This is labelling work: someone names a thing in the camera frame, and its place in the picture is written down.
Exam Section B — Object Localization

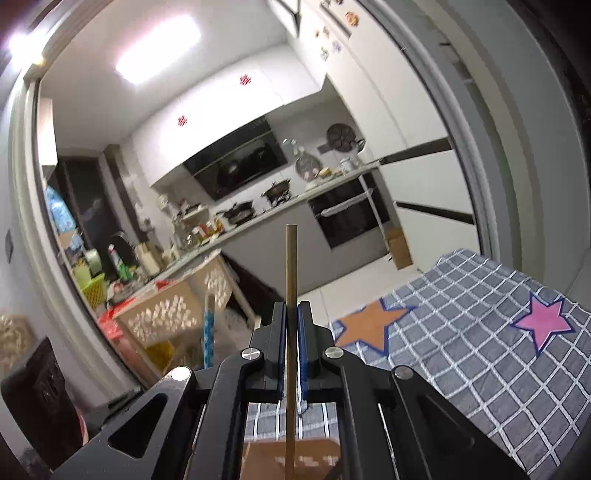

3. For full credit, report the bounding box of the black range hood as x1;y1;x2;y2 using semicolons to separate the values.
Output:
183;116;287;200

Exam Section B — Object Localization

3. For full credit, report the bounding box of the blue patterned chopstick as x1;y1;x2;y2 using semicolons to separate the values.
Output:
202;294;215;369

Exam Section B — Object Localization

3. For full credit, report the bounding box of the cardboard box on floor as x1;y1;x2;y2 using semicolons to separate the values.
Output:
386;227;413;270

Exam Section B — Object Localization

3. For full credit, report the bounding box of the grey checked star tablecloth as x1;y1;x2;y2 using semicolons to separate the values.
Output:
242;247;591;480

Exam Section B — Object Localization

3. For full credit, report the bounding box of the white refrigerator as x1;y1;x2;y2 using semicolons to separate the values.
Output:
294;1;480;271

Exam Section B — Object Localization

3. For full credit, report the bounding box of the beige perforated plastic rack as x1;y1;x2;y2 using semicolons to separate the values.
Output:
114;250;257;384

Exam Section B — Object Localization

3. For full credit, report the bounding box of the black wok on stove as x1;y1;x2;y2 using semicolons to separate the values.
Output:
262;179;291;207

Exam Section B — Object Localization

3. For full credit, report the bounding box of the black built-in oven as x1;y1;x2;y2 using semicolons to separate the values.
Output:
308;173;391;249

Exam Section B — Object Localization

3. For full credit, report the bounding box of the wooden chopstick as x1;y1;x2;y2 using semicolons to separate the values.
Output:
284;224;297;479

